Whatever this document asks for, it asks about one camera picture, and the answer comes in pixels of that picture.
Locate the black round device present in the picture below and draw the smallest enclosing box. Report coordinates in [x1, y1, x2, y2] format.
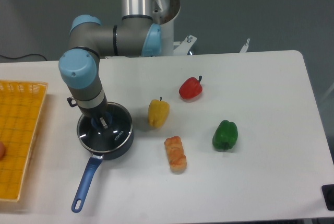
[321, 184, 334, 211]

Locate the yellow plastic basket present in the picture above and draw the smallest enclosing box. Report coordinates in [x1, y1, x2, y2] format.
[1, 80, 48, 202]

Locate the glass pot lid blue knob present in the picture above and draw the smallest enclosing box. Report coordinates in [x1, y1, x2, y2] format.
[77, 102, 133, 154]

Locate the green bell pepper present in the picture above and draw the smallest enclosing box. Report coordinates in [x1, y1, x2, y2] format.
[212, 120, 238, 151]

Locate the red bell pepper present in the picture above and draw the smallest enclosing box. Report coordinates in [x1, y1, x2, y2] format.
[179, 75, 202, 100]

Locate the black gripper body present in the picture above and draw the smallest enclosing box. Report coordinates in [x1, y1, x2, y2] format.
[67, 96, 108, 120]

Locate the yellow bell pepper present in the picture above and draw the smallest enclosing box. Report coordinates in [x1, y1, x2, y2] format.
[148, 97, 170, 128]

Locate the dark blue saucepan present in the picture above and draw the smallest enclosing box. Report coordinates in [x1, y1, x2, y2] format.
[71, 102, 135, 214]

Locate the white table bracket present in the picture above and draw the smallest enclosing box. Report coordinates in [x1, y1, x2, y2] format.
[240, 38, 250, 53]

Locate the black cable on floor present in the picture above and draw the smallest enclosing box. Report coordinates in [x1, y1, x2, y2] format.
[0, 53, 48, 61]

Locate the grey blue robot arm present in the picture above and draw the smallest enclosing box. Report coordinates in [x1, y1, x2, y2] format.
[58, 0, 162, 128]

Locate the toasted bread loaf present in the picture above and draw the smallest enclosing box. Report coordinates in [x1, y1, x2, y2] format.
[164, 136, 187, 172]

